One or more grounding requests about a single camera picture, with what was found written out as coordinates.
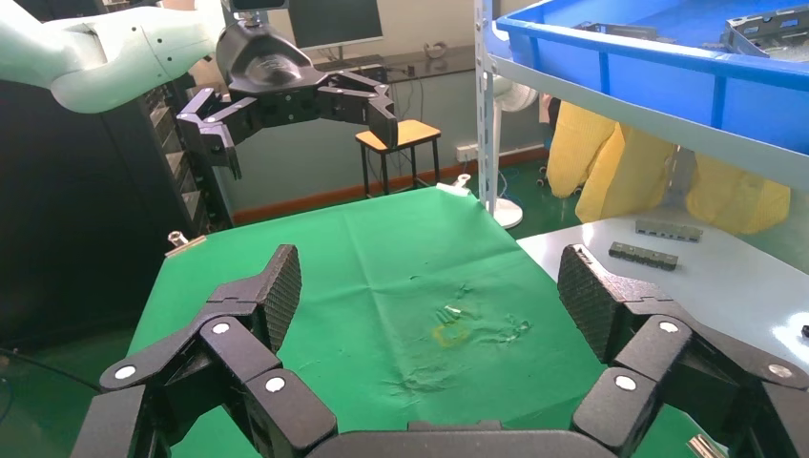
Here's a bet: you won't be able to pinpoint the black equipment cabinet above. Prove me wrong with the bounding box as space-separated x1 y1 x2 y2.
0 78 235 345

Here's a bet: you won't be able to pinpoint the white standing fan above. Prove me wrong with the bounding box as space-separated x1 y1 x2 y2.
491 74 540 230

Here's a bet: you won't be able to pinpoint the wooden stool black legs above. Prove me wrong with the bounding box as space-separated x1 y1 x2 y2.
355 119 443 198

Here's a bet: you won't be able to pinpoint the black floor cable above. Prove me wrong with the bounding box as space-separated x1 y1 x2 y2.
0 345 102 393

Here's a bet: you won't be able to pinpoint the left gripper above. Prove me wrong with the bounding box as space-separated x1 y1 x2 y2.
176 22 401 181

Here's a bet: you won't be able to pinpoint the dark office desk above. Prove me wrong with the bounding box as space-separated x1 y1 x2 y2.
312 44 478 83

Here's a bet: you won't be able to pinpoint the blue floor cable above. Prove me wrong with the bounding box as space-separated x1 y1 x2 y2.
497 165 527 210

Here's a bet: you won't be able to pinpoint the silver binder clip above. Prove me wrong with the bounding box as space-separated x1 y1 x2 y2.
165 231 209 258
685 434 728 458
436 174 473 198

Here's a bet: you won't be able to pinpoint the slotted steel shelf post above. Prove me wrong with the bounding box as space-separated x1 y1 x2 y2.
473 0 502 217

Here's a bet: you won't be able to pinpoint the stamped sheet metal plate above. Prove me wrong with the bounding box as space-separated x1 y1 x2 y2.
571 20 662 43
720 6 809 63

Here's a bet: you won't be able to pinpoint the black office chair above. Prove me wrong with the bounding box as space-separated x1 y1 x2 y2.
537 94 564 191

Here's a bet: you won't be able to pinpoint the black computer monitor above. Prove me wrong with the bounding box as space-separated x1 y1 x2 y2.
287 0 384 52

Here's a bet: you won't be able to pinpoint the green table cloth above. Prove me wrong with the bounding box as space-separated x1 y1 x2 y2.
126 186 728 458

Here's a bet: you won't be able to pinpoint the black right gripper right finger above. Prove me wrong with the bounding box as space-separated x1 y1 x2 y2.
557 244 809 458

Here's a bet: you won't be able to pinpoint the yellow mesh cover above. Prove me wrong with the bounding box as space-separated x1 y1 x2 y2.
546 100 791 237

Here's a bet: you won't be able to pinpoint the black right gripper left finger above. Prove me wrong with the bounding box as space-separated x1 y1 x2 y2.
69 244 340 458

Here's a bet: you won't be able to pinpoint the light grey connector bar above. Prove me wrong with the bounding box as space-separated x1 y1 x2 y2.
634 219 704 244

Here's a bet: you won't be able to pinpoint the blue plastic bin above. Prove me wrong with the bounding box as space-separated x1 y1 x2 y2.
495 0 809 156

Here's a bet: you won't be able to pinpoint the dark grey connector bar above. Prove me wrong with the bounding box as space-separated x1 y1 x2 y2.
608 241 679 272

